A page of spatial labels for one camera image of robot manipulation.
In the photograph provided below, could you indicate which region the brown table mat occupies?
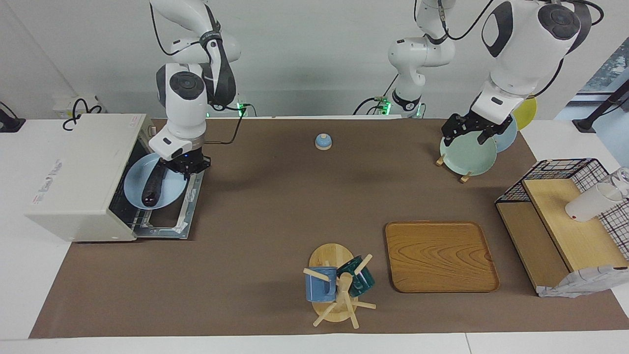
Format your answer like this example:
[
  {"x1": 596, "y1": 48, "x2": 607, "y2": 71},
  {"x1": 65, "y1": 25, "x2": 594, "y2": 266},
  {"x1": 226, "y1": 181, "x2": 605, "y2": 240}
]
[{"x1": 29, "y1": 118, "x2": 629, "y2": 339}]

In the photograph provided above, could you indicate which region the marble patterned cloth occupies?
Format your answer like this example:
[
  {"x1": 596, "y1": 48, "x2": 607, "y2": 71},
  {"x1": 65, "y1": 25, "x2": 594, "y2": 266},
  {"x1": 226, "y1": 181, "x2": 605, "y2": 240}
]
[{"x1": 537, "y1": 264, "x2": 629, "y2": 299}]

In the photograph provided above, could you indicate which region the large light blue plate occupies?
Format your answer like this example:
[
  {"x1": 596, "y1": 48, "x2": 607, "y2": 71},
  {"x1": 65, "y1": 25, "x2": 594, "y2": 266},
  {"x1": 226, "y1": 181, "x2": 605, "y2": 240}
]
[{"x1": 491, "y1": 118, "x2": 518, "y2": 153}]

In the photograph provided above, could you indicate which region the wooden mug tree stand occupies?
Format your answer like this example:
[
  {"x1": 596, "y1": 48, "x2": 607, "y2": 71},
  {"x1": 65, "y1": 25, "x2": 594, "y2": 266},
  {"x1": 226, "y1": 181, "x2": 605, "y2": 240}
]
[{"x1": 303, "y1": 242, "x2": 377, "y2": 329}]

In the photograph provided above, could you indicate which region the blue mug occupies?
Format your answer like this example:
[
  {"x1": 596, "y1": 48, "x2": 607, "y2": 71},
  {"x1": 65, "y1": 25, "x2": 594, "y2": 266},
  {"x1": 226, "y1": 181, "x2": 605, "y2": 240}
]
[{"x1": 305, "y1": 266, "x2": 339, "y2": 303}]

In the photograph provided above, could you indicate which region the black clamp base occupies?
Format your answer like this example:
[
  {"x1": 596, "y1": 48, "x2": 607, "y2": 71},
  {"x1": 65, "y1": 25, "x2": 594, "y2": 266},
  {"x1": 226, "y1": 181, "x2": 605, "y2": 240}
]
[{"x1": 0, "y1": 101, "x2": 27, "y2": 134}]

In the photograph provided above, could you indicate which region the clear glass cup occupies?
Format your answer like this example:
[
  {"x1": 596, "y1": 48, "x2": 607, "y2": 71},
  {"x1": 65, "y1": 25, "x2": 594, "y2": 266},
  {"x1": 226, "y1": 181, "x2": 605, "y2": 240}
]
[{"x1": 609, "y1": 167, "x2": 629, "y2": 200}]

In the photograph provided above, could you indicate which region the wooden shelf with wire basket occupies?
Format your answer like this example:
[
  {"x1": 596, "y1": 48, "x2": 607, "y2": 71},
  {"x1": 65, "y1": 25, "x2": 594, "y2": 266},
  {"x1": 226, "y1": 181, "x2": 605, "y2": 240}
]
[{"x1": 495, "y1": 158, "x2": 629, "y2": 298}]

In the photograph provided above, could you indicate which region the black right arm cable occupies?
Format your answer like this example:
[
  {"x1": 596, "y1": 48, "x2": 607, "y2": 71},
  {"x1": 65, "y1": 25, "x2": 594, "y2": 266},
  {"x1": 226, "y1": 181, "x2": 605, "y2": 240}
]
[{"x1": 149, "y1": 5, "x2": 246, "y2": 146}]

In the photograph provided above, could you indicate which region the glass toaster oven door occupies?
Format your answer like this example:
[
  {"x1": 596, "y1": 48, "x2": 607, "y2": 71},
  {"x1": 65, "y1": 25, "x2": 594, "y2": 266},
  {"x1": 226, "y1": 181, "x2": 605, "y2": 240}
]
[{"x1": 132, "y1": 166, "x2": 205, "y2": 240}]

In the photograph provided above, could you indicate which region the white paper cup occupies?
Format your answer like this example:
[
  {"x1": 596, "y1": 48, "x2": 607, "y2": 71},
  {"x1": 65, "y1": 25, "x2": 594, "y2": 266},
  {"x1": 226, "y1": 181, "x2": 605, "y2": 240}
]
[{"x1": 565, "y1": 182, "x2": 624, "y2": 223}]

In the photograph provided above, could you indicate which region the black coiled cable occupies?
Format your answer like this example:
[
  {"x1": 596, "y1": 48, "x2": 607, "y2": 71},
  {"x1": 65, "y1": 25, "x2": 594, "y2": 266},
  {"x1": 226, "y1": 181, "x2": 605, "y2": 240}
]
[{"x1": 62, "y1": 98, "x2": 103, "y2": 132}]

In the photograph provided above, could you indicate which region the black metal stand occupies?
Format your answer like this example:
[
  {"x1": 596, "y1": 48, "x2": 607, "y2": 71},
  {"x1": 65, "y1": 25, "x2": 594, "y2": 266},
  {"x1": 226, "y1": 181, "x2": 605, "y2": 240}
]
[{"x1": 572, "y1": 78, "x2": 629, "y2": 133}]

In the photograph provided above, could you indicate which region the wooden serving tray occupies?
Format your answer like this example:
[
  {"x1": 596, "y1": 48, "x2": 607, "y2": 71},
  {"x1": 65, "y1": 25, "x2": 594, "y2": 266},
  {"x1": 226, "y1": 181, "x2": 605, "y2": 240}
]
[{"x1": 384, "y1": 220, "x2": 500, "y2": 294}]

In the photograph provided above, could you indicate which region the yellow plate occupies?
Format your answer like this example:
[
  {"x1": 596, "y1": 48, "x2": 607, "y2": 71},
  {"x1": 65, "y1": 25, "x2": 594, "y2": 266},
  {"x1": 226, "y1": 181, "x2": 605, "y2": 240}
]
[{"x1": 512, "y1": 96, "x2": 538, "y2": 131}]

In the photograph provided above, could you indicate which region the dark green mug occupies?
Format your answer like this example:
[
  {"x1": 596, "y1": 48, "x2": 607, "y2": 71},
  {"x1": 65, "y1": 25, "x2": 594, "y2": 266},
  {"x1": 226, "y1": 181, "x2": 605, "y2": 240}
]
[{"x1": 336, "y1": 255, "x2": 376, "y2": 298}]

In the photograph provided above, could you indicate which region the pale green plate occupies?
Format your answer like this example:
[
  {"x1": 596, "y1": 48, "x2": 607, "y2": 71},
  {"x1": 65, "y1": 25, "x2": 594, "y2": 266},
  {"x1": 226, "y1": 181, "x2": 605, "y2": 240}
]
[{"x1": 439, "y1": 124, "x2": 498, "y2": 177}]

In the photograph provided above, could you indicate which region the small light blue plate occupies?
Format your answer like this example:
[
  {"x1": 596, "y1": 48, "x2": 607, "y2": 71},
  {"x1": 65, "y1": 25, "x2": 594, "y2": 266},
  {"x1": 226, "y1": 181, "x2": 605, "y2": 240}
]
[{"x1": 123, "y1": 152, "x2": 189, "y2": 211}]

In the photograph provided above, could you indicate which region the cream toaster oven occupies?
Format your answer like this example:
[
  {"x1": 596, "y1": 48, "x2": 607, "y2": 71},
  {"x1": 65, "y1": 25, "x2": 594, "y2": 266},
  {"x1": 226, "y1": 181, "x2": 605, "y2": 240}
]
[{"x1": 25, "y1": 114, "x2": 205, "y2": 243}]

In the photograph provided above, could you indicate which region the wooden plate rack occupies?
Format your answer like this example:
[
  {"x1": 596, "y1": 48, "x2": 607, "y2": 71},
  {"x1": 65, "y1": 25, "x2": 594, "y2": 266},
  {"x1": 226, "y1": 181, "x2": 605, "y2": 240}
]
[{"x1": 435, "y1": 153, "x2": 475, "y2": 184}]

